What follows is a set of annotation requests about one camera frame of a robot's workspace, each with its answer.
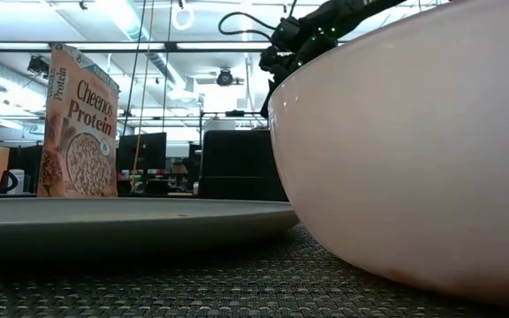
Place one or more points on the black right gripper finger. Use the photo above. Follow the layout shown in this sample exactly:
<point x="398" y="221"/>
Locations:
<point x="268" y="99"/>

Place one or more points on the Cheerios Protein cereal box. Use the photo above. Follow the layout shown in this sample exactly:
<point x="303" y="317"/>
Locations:
<point x="82" y="132"/>

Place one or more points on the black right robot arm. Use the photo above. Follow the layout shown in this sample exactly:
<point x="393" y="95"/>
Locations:
<point x="351" y="13"/>

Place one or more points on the large black cabinet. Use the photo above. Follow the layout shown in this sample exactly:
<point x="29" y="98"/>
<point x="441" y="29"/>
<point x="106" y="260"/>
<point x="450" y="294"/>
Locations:
<point x="237" y="163"/>

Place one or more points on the black computer monitor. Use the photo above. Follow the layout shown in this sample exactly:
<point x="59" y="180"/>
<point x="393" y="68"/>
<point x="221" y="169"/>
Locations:
<point x="148" y="152"/>

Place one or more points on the large white bowl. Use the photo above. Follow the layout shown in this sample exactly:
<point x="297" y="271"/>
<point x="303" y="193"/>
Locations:
<point x="413" y="154"/>

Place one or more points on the grey round plate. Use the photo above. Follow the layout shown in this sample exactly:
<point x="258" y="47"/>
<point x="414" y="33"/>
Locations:
<point x="126" y="221"/>

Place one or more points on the dark woven placemat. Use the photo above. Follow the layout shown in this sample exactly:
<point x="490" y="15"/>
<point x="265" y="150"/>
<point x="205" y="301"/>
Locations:
<point x="192" y="291"/>

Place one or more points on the black ceiling mounted device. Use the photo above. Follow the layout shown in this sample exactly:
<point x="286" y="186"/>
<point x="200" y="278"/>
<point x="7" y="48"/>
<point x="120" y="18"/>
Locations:
<point x="38" y="65"/>

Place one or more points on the white mug black print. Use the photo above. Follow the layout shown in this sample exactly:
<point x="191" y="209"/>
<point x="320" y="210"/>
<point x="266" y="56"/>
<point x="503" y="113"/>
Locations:
<point x="18" y="176"/>

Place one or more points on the black metal rack frame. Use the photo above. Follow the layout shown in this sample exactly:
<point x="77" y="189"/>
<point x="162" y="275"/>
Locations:
<point x="235" y="113"/>

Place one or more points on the round black ceiling camera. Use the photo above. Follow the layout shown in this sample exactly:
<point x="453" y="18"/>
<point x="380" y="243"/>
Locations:
<point x="224" y="78"/>

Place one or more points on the black horizontal frame beam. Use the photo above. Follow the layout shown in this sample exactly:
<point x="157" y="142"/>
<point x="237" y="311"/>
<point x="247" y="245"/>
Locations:
<point x="170" y="46"/>

